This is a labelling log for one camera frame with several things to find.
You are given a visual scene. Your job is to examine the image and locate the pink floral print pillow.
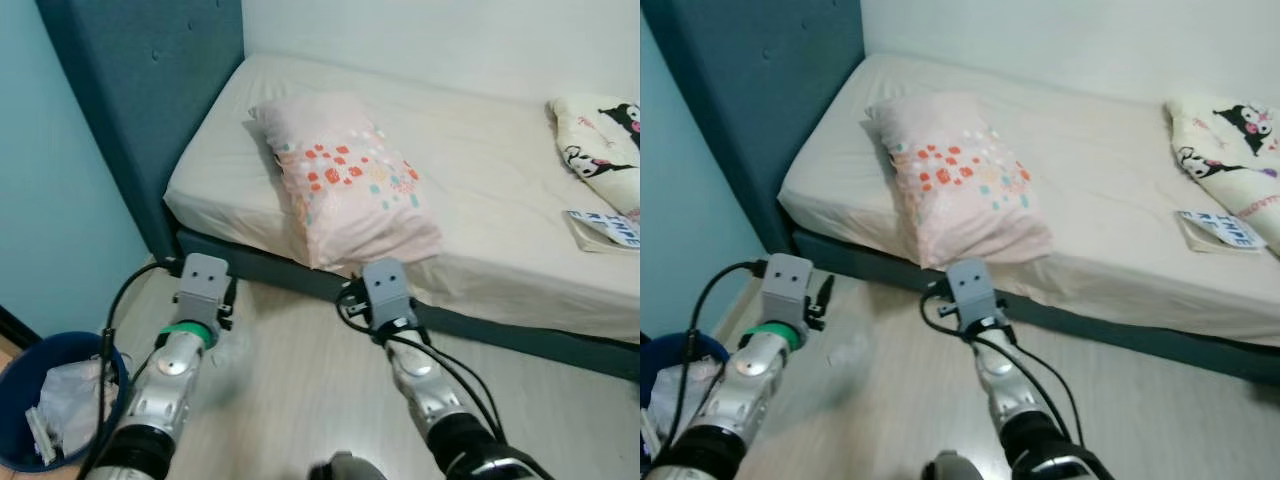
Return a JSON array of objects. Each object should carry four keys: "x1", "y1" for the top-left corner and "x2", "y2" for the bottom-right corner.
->
[
  {"x1": 248, "y1": 93, "x2": 443, "y2": 271},
  {"x1": 865, "y1": 93, "x2": 1054, "y2": 269}
]

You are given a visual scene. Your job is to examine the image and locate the white paperback book blue lettering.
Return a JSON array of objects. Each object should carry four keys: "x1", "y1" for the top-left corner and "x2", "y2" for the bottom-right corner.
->
[
  {"x1": 565, "y1": 208, "x2": 641, "y2": 254},
  {"x1": 1177, "y1": 210, "x2": 1266, "y2": 254}
]

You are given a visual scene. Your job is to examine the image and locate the clear plastic wrapper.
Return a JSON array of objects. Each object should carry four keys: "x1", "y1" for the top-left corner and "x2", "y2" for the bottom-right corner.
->
[{"x1": 825, "y1": 330, "x2": 873, "y2": 379}]

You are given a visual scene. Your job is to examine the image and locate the crumpled white plastic bag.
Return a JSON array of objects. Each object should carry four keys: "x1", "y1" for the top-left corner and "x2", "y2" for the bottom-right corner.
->
[
  {"x1": 38, "y1": 360, "x2": 121, "y2": 461},
  {"x1": 645, "y1": 360, "x2": 721, "y2": 441}
]

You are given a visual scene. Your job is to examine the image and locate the blue trash bin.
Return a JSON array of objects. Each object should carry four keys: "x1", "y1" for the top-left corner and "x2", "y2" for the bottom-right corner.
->
[
  {"x1": 0, "y1": 332, "x2": 131, "y2": 473},
  {"x1": 640, "y1": 333, "x2": 731, "y2": 461}
]

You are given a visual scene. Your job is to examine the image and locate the blue upholstered headboard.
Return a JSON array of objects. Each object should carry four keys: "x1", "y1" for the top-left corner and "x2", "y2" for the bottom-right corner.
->
[
  {"x1": 645, "y1": 0, "x2": 866, "y2": 256},
  {"x1": 35, "y1": 0, "x2": 246, "y2": 263}
]

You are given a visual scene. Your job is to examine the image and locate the robot right leg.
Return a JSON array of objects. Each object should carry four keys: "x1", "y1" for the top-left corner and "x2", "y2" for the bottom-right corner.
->
[
  {"x1": 920, "y1": 450, "x2": 986, "y2": 480},
  {"x1": 310, "y1": 452, "x2": 386, "y2": 480}
]

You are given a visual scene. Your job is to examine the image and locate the white flat packet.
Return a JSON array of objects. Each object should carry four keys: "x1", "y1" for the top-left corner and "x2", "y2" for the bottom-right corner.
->
[{"x1": 25, "y1": 405, "x2": 58, "y2": 467}]

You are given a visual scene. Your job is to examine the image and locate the cream cartoon print comforter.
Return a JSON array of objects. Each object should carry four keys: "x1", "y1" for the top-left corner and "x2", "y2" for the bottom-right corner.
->
[
  {"x1": 1163, "y1": 95, "x2": 1280, "y2": 251},
  {"x1": 547, "y1": 95, "x2": 641, "y2": 216}
]

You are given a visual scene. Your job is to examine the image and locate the mattress with cream sheet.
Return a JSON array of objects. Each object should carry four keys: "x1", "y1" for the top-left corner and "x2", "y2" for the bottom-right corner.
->
[
  {"x1": 163, "y1": 52, "x2": 641, "y2": 346},
  {"x1": 778, "y1": 52, "x2": 1280, "y2": 349}
]

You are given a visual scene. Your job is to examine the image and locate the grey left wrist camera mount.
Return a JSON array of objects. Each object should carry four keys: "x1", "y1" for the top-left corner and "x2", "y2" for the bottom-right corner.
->
[
  {"x1": 175, "y1": 253, "x2": 231, "y2": 326},
  {"x1": 762, "y1": 253, "x2": 816, "y2": 326}
]

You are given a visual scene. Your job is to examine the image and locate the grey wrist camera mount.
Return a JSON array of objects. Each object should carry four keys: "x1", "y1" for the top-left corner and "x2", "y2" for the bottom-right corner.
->
[
  {"x1": 945, "y1": 260, "x2": 1001, "y2": 331},
  {"x1": 175, "y1": 253, "x2": 231, "y2": 326},
  {"x1": 762, "y1": 253, "x2": 816, "y2": 326},
  {"x1": 360, "y1": 258, "x2": 413, "y2": 331}
]

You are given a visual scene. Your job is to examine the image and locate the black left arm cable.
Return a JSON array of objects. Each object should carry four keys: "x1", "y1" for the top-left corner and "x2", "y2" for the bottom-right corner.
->
[
  {"x1": 662, "y1": 260, "x2": 769, "y2": 471},
  {"x1": 78, "y1": 257, "x2": 183, "y2": 476}
]

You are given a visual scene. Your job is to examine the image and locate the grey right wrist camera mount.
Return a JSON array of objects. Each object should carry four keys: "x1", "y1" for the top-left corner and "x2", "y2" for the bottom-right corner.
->
[
  {"x1": 360, "y1": 258, "x2": 413, "y2": 331},
  {"x1": 945, "y1": 260, "x2": 1001, "y2": 331}
]

